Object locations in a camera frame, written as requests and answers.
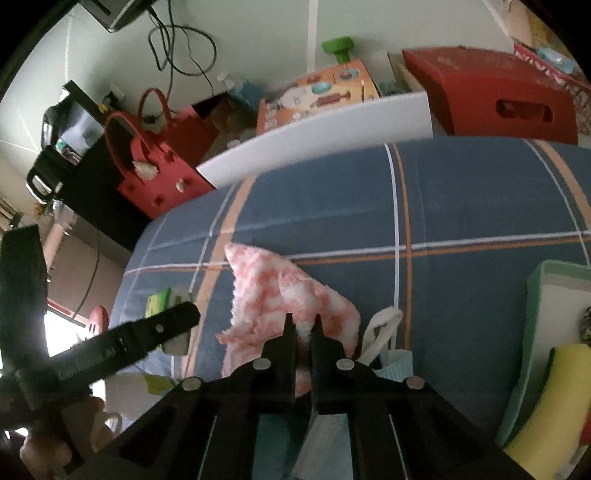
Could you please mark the mint green cardboard tray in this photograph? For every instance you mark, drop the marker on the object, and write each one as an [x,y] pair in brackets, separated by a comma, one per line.
[519,383]

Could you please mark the orange toy box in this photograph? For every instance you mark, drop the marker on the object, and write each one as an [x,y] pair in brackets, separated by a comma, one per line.
[314,97]

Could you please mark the yellow green sponge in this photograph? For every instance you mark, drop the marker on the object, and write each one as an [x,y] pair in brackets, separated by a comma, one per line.
[554,406]

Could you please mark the green yellow tissue pack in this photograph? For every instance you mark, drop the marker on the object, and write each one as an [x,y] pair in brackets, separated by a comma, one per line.
[159,302]

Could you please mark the light blue face mask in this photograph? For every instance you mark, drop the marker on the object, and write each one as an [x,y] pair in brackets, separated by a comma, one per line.
[392,364]

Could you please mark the red white patterned box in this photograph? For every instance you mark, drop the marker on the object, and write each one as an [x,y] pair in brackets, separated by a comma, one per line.
[581,97]

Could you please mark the light blue packet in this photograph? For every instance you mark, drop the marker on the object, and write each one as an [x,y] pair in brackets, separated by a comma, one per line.
[556,59]

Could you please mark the green dumbbell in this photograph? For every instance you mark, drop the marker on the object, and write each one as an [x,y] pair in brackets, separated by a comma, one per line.
[337,48]

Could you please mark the black monitor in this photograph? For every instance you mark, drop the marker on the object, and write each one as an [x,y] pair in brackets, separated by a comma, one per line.
[83,120]

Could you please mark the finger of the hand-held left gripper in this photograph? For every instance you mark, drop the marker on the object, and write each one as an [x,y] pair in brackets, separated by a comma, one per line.
[138,334]

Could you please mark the pink white checkered towel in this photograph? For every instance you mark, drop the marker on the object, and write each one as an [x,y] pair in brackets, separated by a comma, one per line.
[268,286]

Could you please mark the white foam board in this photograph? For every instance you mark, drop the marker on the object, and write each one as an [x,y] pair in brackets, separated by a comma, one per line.
[323,131]

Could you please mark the red plastic object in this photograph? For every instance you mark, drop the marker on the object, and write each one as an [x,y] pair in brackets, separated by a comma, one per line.
[99,321]

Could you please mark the red handbag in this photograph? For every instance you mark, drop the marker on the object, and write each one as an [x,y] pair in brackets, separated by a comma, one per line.
[194,129]

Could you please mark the person's left hand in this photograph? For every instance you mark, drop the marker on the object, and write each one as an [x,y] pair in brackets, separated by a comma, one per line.
[51,445]

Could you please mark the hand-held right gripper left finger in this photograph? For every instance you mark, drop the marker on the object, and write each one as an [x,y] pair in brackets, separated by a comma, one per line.
[277,369]

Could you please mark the silver device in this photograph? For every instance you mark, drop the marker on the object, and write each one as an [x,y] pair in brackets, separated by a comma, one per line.
[111,11]

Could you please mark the red cardboard box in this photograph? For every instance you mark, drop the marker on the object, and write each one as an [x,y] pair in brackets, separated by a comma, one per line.
[475,87]

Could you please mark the red felt tote bag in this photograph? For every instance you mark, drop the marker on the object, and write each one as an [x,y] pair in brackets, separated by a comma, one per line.
[157,180]

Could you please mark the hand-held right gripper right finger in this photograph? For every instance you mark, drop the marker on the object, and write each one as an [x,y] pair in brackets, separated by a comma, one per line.
[325,369]

